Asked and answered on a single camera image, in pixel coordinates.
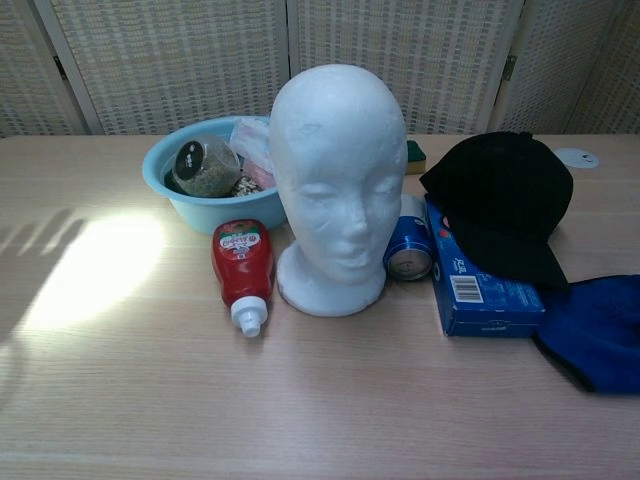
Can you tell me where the black baseball cap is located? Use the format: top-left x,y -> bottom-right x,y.
418,130 -> 575,291

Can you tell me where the white foam mannequin head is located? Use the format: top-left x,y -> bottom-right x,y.
268,63 -> 409,318

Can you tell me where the red ketchup squeeze bottle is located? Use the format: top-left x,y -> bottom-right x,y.
210,218 -> 277,339

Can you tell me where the blue soda can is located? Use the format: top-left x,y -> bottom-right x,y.
382,194 -> 434,281

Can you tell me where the pink white snack packet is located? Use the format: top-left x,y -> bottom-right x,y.
228,117 -> 279,189

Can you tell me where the light blue plastic bowl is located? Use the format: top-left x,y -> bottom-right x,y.
142,115 -> 289,236

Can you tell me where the green and yellow sponge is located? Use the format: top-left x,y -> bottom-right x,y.
405,139 -> 428,176

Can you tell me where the clear jar with black lid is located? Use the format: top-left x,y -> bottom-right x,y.
171,138 -> 242,196

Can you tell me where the blue Oreo cookie box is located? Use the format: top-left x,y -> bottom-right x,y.
423,193 -> 546,338

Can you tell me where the woven folding screen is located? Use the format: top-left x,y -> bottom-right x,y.
0,0 -> 640,139

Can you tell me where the blue cloth with black trim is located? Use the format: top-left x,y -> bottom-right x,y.
532,273 -> 640,395

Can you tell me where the white round cable grommet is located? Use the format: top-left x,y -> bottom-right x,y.
554,147 -> 600,170

